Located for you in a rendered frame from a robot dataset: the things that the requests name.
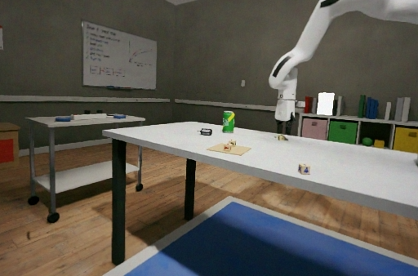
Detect tan square mat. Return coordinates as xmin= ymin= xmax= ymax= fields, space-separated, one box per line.
xmin=207 ymin=143 xmax=251 ymax=156

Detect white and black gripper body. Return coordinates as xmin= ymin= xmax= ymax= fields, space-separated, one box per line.
xmin=275 ymin=100 xmax=295 ymax=121

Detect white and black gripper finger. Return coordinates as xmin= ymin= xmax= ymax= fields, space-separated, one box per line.
xmin=276 ymin=119 xmax=283 ymax=133
xmin=285 ymin=113 xmax=296 ymax=135

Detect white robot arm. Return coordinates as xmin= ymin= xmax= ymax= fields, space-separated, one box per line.
xmin=269 ymin=0 xmax=418 ymax=107

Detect green and yellow drink can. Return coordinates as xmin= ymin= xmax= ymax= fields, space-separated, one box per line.
xmin=222 ymin=111 xmax=235 ymax=133

